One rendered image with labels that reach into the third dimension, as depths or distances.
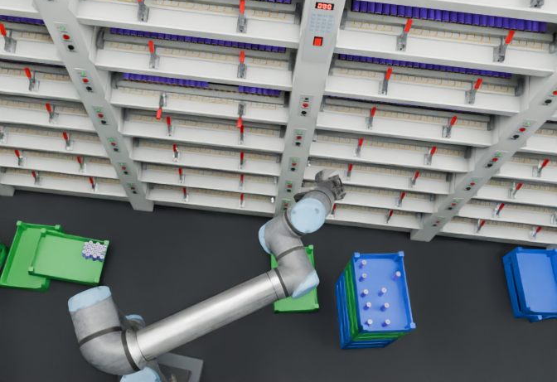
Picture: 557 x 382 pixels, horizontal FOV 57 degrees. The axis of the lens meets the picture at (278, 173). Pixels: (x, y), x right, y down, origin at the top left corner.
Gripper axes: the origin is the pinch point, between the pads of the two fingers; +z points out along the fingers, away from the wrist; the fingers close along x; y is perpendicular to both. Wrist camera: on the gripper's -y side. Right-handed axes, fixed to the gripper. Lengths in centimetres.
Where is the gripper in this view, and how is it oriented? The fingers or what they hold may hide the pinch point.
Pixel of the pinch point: (328, 182)
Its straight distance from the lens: 177.3
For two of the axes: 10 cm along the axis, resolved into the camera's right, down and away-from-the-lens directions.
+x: -3.7, -9.2, -1.5
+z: 3.0, -2.7, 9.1
